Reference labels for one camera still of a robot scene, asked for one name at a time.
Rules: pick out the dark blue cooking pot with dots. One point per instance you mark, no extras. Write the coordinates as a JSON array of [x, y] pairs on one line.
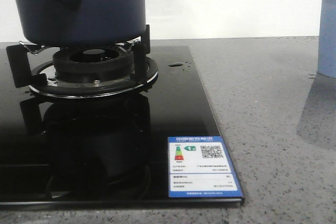
[[81, 22]]

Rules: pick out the blue energy label sticker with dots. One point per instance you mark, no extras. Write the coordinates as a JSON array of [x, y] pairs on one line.
[[200, 167]]

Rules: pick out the black glass gas hob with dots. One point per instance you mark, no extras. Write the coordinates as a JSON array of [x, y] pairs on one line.
[[106, 153]]

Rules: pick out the black pot support grate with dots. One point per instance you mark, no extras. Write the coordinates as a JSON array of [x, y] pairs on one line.
[[43, 80]]

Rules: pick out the light blue cup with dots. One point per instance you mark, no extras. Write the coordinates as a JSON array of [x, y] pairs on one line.
[[326, 52]]

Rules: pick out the black gas burner head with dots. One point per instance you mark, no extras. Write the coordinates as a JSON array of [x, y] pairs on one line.
[[85, 65]]

